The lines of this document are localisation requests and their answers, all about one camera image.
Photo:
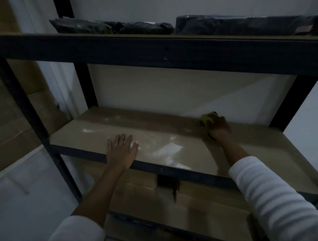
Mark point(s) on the person's left hand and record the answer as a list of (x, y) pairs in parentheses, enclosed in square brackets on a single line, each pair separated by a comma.
[(121, 155)]

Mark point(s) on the person's right hand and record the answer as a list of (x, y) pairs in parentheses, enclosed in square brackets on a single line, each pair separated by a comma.
[(219, 127)]

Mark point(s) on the person's left thumb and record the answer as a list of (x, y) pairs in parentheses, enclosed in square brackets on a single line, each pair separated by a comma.
[(135, 148)]

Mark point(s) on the person's left little finger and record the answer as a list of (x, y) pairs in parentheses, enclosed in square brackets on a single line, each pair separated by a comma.
[(109, 144)]

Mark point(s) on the person's right fingers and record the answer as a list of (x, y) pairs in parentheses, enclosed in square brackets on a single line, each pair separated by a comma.
[(215, 120)]

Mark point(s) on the person's left middle finger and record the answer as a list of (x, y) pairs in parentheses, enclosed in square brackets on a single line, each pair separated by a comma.
[(123, 140)]

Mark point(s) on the yellow cleaning cloth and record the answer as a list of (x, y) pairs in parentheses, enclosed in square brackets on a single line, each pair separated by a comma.
[(206, 118)]

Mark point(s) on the person's left forearm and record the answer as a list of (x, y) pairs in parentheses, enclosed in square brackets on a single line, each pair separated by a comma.
[(99, 198)]

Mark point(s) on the person's right forearm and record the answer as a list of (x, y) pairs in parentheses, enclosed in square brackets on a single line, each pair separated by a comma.
[(268, 193)]

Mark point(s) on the small brown cardboard box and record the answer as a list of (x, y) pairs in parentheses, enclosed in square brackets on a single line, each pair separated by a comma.
[(139, 188)]

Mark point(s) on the wide brown cardboard box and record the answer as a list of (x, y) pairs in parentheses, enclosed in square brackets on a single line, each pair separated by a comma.
[(211, 211)]

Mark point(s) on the black metal shelving rack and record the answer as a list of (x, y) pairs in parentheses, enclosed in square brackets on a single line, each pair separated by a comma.
[(149, 52)]

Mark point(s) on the large flattened cardboard box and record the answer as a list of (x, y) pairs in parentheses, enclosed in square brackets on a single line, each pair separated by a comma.
[(15, 129)]

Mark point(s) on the large dark plastic package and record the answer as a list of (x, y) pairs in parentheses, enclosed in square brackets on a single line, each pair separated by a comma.
[(238, 24)]

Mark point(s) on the thin brown shelf board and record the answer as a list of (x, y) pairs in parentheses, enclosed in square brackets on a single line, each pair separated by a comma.
[(149, 36)]

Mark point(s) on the small dark plastic package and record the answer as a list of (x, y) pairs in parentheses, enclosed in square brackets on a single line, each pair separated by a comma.
[(146, 28)]

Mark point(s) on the crumpled dark plastic package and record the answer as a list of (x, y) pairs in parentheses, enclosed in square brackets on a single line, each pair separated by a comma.
[(79, 26)]

